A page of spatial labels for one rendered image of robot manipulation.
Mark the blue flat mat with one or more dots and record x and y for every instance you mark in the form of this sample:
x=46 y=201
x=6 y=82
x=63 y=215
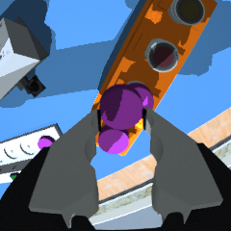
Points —
x=82 y=39

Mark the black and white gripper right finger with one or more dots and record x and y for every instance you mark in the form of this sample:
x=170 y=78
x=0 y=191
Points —
x=188 y=177

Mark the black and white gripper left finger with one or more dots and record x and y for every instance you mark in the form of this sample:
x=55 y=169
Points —
x=57 y=184

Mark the grey control box with blue and green buttons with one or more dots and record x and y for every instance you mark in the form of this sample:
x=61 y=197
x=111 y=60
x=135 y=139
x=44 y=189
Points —
x=20 y=53

